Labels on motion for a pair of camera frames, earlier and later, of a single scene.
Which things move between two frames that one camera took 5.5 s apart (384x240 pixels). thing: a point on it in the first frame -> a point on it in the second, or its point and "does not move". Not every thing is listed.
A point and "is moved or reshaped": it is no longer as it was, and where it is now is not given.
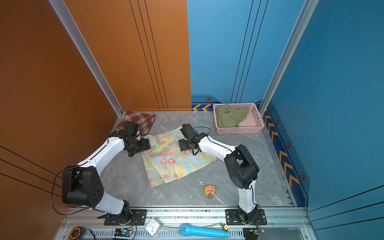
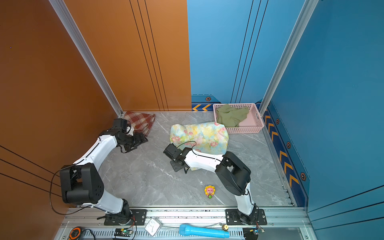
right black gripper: (182, 145) -> (172, 163)
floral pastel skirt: (163, 162) is moved or reshaped
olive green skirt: (229, 116) does not move
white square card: (152, 227) does not move
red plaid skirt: (145, 120) does not move
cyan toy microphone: (186, 230) does not move
